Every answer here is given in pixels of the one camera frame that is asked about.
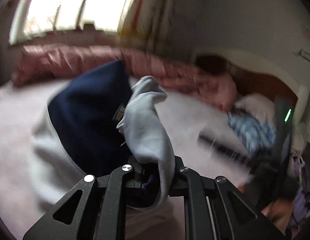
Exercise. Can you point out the white framed window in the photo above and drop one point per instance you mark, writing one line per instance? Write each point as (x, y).
(37, 18)

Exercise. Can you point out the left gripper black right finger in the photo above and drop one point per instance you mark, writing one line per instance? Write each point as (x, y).
(215, 208)

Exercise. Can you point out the pink bed sheet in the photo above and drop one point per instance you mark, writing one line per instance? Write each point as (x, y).
(182, 116)

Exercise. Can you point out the white and navy sweatshirt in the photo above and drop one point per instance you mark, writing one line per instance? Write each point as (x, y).
(98, 122)

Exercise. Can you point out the white wooden headboard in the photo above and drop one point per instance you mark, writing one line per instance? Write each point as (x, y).
(254, 74)

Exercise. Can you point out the blue patterned cloth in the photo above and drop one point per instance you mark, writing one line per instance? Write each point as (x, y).
(254, 135)

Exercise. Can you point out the pink crumpled quilt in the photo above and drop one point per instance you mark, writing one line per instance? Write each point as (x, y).
(63, 61)

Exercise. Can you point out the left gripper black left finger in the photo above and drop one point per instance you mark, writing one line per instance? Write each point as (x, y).
(95, 208)

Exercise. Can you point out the patterned yellow curtain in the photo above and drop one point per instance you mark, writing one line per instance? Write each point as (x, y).
(149, 25)

